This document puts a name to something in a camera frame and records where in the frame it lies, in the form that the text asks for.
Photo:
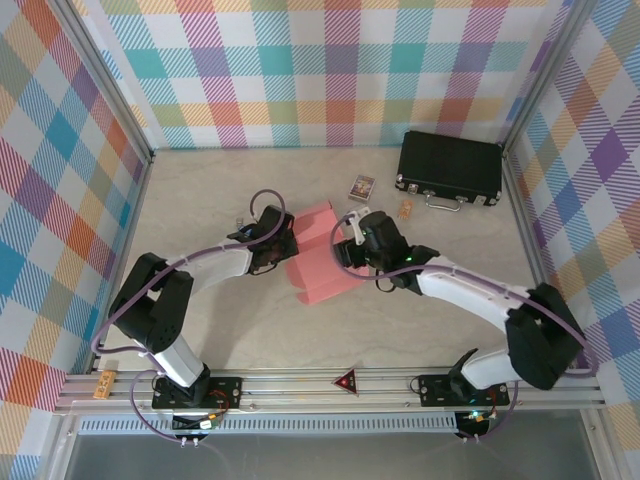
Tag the pink paper box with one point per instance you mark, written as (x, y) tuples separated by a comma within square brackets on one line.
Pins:
[(320, 270)]

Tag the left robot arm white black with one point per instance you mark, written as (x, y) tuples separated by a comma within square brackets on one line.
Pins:
[(165, 320)]

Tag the small colourful card box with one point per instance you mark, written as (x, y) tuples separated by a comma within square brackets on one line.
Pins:
[(362, 187)]

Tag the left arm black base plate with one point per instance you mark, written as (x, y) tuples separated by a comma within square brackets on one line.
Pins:
[(225, 392)]

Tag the aluminium frame post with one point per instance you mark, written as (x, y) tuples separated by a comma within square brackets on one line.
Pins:
[(544, 75), (112, 85)]

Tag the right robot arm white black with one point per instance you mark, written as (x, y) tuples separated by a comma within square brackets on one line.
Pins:
[(540, 340)]

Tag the blue key tag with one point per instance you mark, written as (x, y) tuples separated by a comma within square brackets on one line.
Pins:
[(245, 230)]

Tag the black carrying case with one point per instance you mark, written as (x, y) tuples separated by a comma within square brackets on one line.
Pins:
[(450, 160)]

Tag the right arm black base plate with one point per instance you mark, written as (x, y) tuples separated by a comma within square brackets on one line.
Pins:
[(435, 390)]

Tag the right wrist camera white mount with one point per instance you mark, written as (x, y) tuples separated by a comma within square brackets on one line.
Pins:
[(357, 225)]

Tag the black electronics box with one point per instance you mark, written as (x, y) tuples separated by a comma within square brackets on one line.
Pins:
[(472, 425), (192, 425)]

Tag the aluminium side rail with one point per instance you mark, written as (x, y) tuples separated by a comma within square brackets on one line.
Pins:
[(132, 225), (528, 225)]

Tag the aluminium frame rail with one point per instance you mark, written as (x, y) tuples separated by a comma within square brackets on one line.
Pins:
[(300, 395)]

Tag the red triangle indicator light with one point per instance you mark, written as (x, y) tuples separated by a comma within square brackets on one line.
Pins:
[(346, 383)]

